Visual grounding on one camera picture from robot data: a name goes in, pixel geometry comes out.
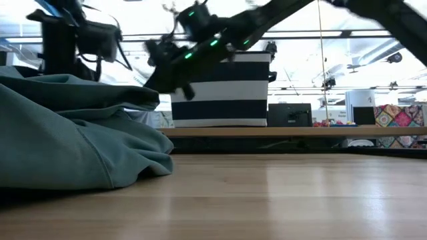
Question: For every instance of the white rounded object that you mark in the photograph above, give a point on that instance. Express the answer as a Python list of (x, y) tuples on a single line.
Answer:
[(362, 143)]

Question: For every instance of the white pillar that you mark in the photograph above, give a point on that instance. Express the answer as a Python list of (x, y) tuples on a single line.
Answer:
[(360, 98)]

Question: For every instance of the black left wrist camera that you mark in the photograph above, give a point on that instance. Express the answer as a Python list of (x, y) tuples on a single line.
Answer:
[(98, 40)]

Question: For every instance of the grey tarp cover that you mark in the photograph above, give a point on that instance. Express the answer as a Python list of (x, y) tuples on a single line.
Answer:
[(150, 119)]

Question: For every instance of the black aluminium table frame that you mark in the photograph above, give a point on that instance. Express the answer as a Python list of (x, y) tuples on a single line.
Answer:
[(233, 146)]

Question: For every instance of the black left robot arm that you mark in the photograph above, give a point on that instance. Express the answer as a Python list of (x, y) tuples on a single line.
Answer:
[(66, 6)]

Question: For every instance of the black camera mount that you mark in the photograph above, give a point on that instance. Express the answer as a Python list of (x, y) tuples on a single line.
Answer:
[(272, 46)]

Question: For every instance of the teal shirt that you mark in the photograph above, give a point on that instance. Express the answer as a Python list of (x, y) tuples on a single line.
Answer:
[(50, 140)]

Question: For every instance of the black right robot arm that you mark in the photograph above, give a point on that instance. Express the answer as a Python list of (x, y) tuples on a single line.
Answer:
[(383, 16)]

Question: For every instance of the black equipment box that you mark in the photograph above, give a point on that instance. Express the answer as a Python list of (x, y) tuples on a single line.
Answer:
[(290, 116)]

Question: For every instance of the beige wooden desk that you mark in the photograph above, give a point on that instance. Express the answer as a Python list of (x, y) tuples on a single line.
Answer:
[(300, 132)]

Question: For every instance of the black square screen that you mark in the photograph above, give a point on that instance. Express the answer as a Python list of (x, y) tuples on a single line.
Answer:
[(363, 116)]

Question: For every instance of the colourful toy pile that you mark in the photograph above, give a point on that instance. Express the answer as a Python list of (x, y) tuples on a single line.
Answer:
[(330, 124)]

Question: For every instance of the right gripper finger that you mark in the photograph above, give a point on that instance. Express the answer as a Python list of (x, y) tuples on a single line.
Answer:
[(189, 92), (160, 85)]

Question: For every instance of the colourful patchwork quilt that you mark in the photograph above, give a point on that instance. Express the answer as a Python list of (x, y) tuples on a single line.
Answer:
[(397, 116)]

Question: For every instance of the navy white striped fabric bin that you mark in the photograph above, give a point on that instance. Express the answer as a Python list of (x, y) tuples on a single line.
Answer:
[(227, 113)]

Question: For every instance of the black light rail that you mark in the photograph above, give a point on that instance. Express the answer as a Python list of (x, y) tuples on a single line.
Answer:
[(317, 34)]

